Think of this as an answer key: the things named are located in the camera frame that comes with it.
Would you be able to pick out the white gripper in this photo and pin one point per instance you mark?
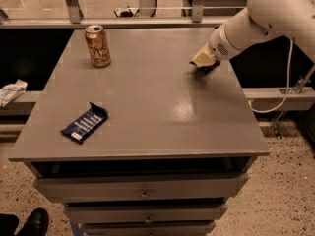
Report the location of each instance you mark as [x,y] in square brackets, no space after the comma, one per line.
[218,47]

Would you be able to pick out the black chocolate rxbar wrapper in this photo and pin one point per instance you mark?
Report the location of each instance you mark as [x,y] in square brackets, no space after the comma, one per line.
[208,69]

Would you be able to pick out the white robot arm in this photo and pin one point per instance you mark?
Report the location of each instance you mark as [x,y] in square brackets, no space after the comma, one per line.
[261,21]

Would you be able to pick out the blue blueberry rxbar wrapper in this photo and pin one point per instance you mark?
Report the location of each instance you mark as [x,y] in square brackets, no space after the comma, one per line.
[85,124]

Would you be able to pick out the grey drawer cabinet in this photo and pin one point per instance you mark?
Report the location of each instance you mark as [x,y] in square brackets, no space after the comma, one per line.
[164,117]

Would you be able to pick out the gold soda can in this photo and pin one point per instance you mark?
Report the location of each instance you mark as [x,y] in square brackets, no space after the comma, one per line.
[96,40]

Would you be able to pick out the top grey drawer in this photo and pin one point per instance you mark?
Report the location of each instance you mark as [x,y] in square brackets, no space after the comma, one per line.
[141,188]

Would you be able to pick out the grey drawer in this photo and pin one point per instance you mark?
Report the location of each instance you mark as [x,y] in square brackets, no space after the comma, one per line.
[171,228]
[141,188]
[145,213]

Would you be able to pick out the middle grey drawer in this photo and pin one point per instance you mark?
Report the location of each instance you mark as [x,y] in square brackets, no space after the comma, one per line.
[145,213]

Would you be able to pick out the bottom grey drawer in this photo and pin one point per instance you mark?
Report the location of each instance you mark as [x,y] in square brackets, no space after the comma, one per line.
[171,228]

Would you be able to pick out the black shoe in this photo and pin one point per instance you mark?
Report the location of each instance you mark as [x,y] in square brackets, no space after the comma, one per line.
[36,224]

